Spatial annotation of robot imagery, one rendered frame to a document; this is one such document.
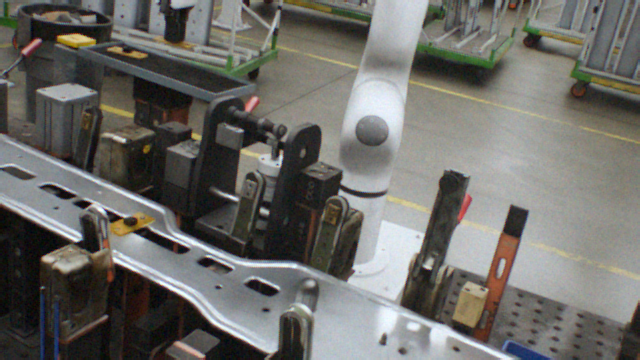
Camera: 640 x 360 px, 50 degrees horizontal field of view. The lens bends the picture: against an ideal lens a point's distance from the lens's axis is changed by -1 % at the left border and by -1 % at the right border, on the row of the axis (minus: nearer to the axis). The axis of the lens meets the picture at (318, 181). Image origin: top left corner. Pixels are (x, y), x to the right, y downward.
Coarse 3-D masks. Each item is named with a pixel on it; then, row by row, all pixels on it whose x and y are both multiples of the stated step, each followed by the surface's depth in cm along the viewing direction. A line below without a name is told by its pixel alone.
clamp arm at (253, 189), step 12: (252, 180) 117; (264, 180) 118; (252, 192) 117; (264, 192) 119; (240, 204) 119; (252, 204) 118; (240, 216) 119; (252, 216) 118; (240, 228) 119; (252, 228) 119
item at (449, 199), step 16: (448, 176) 99; (464, 176) 101; (448, 192) 100; (464, 192) 102; (448, 208) 103; (432, 224) 104; (448, 224) 103; (432, 240) 105; (448, 240) 104; (416, 272) 106; (432, 272) 105
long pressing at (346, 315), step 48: (0, 144) 135; (0, 192) 118; (144, 240) 111; (192, 240) 113; (192, 288) 101; (240, 288) 103; (288, 288) 106; (336, 288) 108; (240, 336) 93; (336, 336) 96; (432, 336) 100
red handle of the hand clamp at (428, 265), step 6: (468, 198) 112; (462, 204) 111; (468, 204) 112; (462, 210) 111; (462, 216) 111; (456, 222) 110; (432, 252) 107; (426, 258) 106; (432, 258) 106; (426, 264) 106; (432, 264) 105; (426, 270) 105; (432, 270) 105
